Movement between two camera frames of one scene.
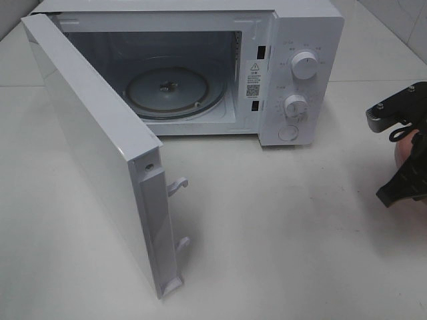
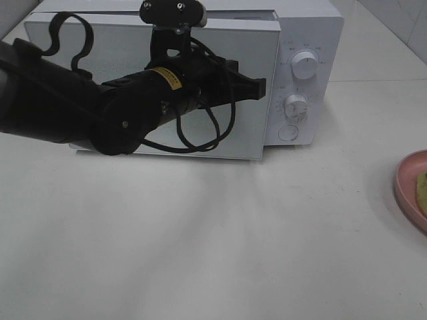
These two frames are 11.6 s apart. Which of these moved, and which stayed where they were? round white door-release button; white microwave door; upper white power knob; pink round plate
Moved: pink round plate; white microwave door
Stayed: upper white power knob; round white door-release button
